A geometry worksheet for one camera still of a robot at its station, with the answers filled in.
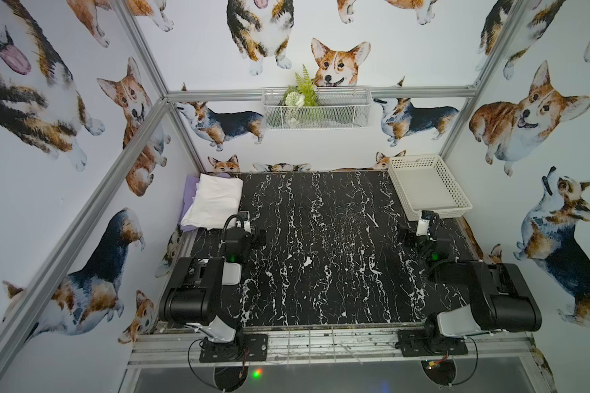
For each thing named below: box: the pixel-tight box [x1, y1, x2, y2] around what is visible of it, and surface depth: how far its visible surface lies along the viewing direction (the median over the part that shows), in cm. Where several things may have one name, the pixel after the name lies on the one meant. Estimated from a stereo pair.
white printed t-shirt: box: [180, 173, 244, 231], surface depth 105 cm
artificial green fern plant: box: [283, 63, 319, 124], surface depth 85 cm
